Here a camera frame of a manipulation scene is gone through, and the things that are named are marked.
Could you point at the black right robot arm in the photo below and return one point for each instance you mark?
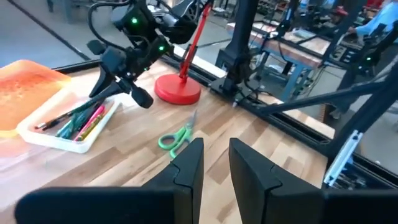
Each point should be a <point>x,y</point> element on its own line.
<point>239,46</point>

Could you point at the silver aluminium bracket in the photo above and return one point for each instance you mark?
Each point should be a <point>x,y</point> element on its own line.
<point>342,158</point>

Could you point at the table with grey-blue legs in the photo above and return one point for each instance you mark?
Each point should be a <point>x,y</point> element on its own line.
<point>293,81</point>

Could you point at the dark green pen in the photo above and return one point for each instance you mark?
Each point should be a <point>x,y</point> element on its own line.
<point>90,106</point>

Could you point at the black background robot arm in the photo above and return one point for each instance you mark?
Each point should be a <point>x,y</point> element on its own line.
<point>373,56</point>

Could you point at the red desk lamp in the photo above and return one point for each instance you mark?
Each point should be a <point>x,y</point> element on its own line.
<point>177,90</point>

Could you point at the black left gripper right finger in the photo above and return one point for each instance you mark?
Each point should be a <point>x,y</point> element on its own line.
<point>258,193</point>

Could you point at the black aluminium table frame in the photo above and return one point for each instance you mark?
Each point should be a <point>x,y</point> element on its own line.
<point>370,112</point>

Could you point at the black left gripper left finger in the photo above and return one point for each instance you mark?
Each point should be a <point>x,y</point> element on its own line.
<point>183,193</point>

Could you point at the yellow marker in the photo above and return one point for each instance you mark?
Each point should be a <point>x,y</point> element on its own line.
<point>93,126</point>

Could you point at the pink pen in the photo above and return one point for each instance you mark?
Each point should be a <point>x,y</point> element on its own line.
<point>91,119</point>

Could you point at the black pen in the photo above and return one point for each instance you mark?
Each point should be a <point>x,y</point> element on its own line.
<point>53,122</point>

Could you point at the clear box with orange lid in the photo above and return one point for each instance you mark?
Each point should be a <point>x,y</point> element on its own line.
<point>28,93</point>

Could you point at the person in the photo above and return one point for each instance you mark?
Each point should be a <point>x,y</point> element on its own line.
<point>382,18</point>

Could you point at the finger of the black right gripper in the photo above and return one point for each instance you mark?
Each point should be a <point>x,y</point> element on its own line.
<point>116,88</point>
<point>102,81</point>

